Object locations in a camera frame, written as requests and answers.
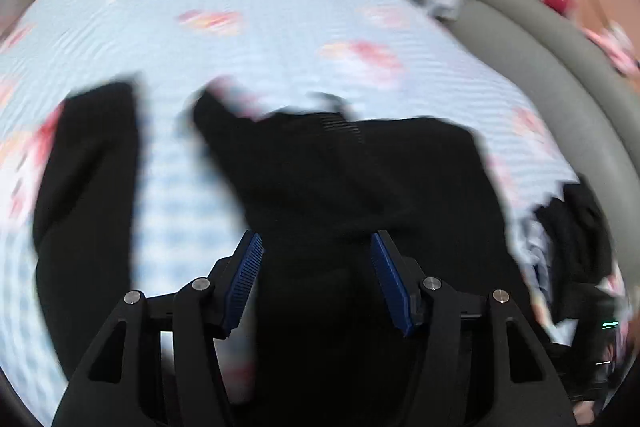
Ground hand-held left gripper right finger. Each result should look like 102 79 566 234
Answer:
371 231 576 427

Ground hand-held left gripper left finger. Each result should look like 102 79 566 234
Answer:
52 231 263 427

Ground black zip jacket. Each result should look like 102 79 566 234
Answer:
32 82 531 427

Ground pile of black clothes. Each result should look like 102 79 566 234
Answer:
532 179 613 323

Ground blue checkered printed bedsheet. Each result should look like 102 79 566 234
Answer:
0 0 583 413

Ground pink plush toy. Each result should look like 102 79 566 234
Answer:
585 22 640 74

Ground grey padded bed frame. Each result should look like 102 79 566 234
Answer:
435 0 640 283

